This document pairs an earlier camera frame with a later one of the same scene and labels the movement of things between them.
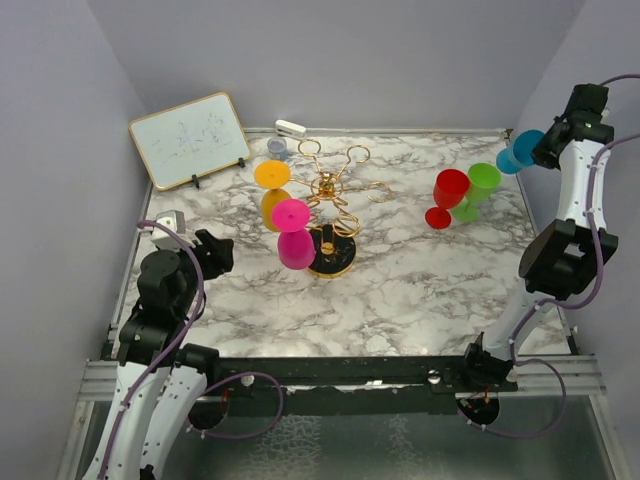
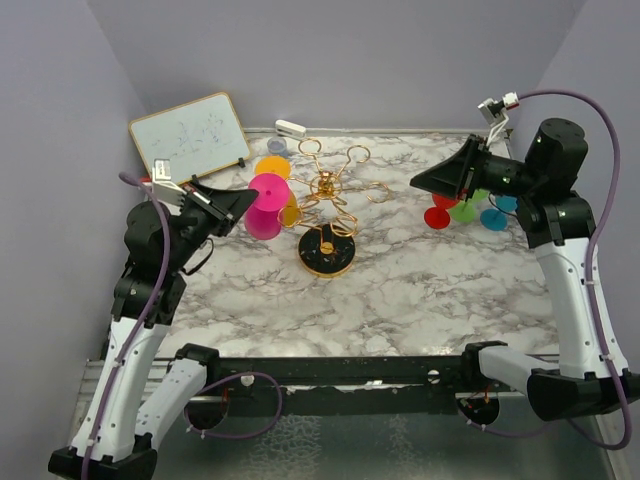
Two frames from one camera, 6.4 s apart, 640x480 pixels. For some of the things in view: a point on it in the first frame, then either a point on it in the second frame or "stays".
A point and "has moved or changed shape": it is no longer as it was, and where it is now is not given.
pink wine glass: x=296 y=243 to x=263 y=218
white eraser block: x=288 y=128 stays
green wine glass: x=484 y=179 stays
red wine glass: x=450 y=188 stays
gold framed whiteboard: x=198 y=137 stays
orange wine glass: x=272 y=175 to x=292 y=214
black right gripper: x=540 y=156 to x=453 y=175
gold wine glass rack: x=336 y=234 stays
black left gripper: x=216 y=253 to x=224 y=206
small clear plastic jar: x=277 y=148 stays
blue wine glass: x=510 y=160 has moved or changed shape
